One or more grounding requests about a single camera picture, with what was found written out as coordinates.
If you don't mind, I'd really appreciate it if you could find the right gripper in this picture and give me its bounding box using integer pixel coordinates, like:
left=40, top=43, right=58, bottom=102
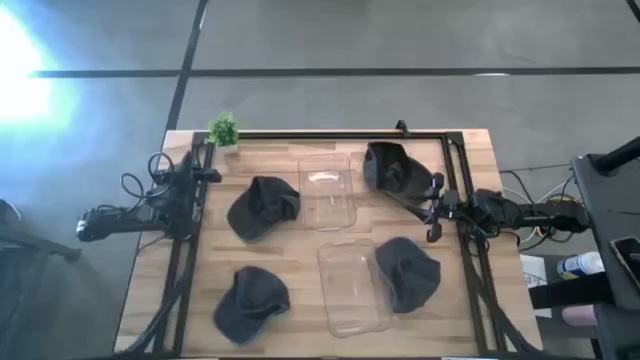
left=425, top=172, right=460, bottom=244

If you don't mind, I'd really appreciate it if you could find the dark grey baseball cap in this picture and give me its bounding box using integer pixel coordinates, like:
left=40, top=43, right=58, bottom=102
left=374, top=236, right=443, bottom=315
left=362, top=141, right=436, bottom=209
left=226, top=174, right=302, bottom=244
left=212, top=265, right=292, bottom=346

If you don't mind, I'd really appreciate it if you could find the small green potted plant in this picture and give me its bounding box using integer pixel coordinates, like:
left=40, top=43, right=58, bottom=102
left=207, top=110, right=240, bottom=154

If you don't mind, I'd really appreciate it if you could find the clear plastic bin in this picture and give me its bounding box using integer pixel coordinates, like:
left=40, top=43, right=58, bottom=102
left=316, top=238, right=394, bottom=339
left=297, top=152, right=359, bottom=232

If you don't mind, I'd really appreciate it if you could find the white box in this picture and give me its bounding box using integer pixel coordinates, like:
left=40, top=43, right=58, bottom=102
left=519, top=253, right=554, bottom=319

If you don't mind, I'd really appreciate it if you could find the white blue spray bottle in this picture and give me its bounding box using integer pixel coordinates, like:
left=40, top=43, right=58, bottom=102
left=556, top=251, right=606, bottom=281

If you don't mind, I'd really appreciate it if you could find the black side desk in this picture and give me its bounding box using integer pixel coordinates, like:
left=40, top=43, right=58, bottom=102
left=571, top=149, right=640, bottom=360

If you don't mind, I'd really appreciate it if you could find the pink object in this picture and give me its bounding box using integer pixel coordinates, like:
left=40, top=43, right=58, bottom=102
left=561, top=304, right=599, bottom=329

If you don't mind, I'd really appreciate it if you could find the black round pole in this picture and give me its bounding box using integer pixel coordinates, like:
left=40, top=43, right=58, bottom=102
left=593, top=136, right=640, bottom=175

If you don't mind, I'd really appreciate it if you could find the black smartphone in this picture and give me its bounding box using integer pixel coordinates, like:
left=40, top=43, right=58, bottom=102
left=610, top=235, right=640, bottom=287

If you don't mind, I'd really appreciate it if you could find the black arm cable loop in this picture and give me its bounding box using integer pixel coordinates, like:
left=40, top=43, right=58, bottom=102
left=147, top=152, right=176, bottom=187
left=121, top=172, right=152, bottom=202

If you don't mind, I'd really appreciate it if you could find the white floor cable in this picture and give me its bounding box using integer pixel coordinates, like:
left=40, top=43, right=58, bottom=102
left=501, top=178, right=572, bottom=242

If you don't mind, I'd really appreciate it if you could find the black floor cable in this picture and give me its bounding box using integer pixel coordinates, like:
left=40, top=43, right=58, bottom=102
left=498, top=163, right=576, bottom=252

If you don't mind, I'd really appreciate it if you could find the black aluminium rig frame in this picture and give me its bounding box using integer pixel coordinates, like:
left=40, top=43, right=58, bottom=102
left=119, top=130, right=546, bottom=360

